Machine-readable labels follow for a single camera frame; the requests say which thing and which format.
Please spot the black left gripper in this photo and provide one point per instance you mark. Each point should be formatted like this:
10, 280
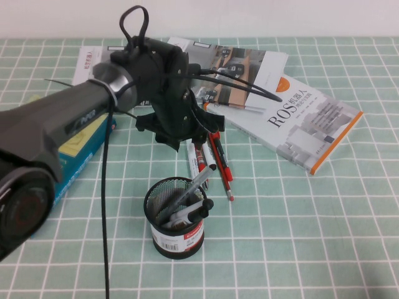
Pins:
168, 93

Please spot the white pen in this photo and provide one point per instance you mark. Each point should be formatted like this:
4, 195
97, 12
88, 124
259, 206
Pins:
194, 162

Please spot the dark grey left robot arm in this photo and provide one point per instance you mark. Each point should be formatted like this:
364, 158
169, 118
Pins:
46, 121

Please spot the red and black pen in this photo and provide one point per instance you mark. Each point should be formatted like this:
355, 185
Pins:
222, 155

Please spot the grey translucent pen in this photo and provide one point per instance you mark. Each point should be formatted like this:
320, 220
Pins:
190, 190

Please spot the black mesh pen holder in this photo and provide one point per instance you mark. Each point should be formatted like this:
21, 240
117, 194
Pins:
174, 243

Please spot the red marker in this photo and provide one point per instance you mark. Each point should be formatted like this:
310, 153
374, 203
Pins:
200, 155

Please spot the white marker with black cap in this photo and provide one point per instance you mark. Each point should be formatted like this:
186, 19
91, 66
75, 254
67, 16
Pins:
209, 155
199, 207
190, 218

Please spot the red pencil with eraser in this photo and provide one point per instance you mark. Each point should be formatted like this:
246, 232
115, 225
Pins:
222, 174

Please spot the white photo cover brochure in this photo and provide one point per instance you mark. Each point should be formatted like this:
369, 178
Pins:
265, 78
87, 62

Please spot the yellow and teal hardcover book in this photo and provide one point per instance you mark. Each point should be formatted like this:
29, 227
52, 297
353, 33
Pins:
78, 155

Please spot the white ROS book orange spine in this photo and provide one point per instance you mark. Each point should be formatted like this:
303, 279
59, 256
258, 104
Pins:
299, 124

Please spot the green checked tablecloth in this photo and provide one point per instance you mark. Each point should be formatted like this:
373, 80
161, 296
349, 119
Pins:
296, 233

